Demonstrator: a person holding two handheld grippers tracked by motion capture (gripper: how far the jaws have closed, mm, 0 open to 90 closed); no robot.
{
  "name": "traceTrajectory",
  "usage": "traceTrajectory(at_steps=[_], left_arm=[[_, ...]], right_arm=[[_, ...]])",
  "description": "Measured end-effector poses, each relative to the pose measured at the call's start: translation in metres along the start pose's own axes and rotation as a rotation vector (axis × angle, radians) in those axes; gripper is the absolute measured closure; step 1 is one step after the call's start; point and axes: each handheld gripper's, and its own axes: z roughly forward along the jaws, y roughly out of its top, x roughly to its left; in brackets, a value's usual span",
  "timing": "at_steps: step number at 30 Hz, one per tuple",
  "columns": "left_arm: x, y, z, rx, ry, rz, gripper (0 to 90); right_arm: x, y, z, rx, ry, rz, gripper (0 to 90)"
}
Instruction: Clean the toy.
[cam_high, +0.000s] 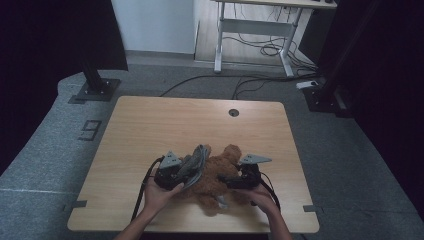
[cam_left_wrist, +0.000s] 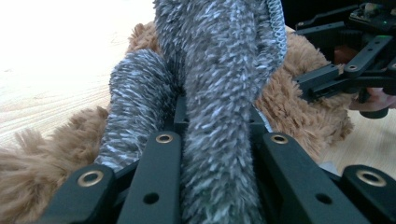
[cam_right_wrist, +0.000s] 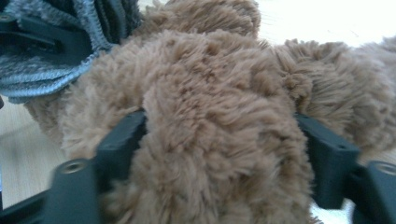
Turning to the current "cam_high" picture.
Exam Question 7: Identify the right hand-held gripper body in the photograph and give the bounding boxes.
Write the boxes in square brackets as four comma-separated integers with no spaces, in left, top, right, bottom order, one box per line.
[237,153,273,190]

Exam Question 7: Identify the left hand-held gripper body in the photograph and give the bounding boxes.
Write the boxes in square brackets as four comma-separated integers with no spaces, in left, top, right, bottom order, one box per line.
[153,150,188,191]

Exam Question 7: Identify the brown teddy bear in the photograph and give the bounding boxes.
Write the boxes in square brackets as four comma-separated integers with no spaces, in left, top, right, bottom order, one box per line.
[181,143,264,217]

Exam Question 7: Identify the grey cloth garment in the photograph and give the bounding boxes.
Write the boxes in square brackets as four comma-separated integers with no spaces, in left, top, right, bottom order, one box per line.
[178,144,210,191]

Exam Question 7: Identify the person's left hand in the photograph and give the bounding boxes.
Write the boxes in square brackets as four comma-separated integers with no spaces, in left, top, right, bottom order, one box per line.
[143,179,185,214]

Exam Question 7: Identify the grey floor tape piece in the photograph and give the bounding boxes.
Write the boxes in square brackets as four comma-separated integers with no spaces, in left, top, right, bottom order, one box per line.
[63,199,88,213]
[302,204,324,214]

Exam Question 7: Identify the dark floor outlet cover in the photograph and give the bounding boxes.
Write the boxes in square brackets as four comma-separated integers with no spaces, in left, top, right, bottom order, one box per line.
[78,119,103,142]

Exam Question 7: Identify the black metal stand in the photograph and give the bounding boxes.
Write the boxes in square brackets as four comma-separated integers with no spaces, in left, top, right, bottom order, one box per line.
[74,59,122,103]
[301,0,381,118]

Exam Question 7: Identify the white power strip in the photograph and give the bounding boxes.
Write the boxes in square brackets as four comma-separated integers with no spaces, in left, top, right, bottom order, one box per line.
[295,79,319,90]

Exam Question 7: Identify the black curtain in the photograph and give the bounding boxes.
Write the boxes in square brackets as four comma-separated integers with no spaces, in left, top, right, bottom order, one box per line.
[0,0,129,176]
[316,0,424,218]

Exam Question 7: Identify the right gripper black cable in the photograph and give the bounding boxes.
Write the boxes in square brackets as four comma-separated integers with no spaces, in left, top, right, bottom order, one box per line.
[251,172,282,213]

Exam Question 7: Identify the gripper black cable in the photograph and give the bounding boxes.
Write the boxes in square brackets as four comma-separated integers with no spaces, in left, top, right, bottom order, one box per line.
[131,156,165,223]
[251,172,282,213]

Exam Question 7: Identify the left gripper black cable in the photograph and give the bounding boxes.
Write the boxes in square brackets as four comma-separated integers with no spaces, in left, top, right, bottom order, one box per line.
[131,156,165,223]

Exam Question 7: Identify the short black floor cable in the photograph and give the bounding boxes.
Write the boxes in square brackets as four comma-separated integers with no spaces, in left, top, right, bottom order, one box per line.
[231,78,272,100]

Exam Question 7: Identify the long black floor cable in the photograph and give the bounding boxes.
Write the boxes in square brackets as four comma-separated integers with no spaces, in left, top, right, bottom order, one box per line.
[159,73,318,98]

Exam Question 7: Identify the tangled black cables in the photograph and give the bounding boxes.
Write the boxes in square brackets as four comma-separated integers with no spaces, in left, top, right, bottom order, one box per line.
[222,33,318,73]

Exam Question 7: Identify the white desk frame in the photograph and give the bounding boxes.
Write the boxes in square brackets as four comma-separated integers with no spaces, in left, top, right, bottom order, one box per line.
[213,0,338,78]

